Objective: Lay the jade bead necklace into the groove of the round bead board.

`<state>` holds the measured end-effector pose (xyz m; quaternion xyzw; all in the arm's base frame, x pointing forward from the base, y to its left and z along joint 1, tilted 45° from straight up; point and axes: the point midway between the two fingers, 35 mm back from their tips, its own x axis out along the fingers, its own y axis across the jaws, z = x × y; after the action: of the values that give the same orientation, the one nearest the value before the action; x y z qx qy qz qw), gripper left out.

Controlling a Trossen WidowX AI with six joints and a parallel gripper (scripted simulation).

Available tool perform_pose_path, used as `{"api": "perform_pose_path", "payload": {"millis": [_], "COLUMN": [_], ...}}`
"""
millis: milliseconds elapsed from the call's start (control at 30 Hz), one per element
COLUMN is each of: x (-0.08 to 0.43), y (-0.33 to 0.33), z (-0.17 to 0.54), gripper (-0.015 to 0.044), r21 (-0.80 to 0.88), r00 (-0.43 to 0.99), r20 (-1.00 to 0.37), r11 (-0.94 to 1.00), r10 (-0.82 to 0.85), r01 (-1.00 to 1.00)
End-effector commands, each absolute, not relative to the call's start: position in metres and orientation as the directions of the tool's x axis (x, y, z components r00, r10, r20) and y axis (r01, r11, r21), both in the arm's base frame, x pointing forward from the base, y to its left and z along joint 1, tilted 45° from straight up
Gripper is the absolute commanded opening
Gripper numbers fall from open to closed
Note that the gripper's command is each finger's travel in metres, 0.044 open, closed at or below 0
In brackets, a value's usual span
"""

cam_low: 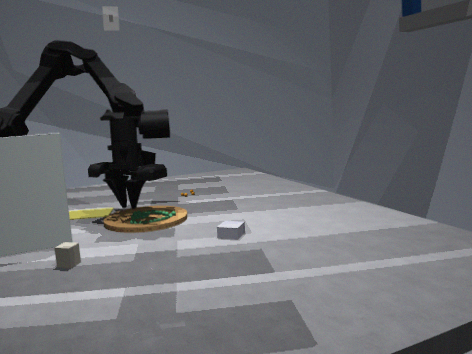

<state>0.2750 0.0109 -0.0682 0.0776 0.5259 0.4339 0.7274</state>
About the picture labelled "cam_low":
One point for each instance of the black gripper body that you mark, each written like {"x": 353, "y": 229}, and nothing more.
{"x": 125, "y": 157}

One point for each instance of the small beige cube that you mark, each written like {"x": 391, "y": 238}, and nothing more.
{"x": 67, "y": 254}

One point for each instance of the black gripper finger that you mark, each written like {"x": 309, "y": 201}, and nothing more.
{"x": 118, "y": 187}
{"x": 134, "y": 188}

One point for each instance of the round wooden bead board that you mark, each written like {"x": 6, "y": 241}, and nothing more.
{"x": 120, "y": 221}

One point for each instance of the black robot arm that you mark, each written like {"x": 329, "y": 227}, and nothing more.
{"x": 55, "y": 63}

